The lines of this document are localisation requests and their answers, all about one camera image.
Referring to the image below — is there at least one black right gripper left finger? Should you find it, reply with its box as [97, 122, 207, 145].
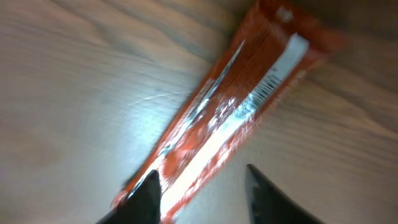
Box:
[96, 170, 161, 224]

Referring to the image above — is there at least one orange-red snack bar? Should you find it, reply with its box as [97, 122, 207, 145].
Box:
[114, 0, 344, 223]

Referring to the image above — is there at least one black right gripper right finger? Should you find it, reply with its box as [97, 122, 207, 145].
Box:
[245, 164, 322, 224]

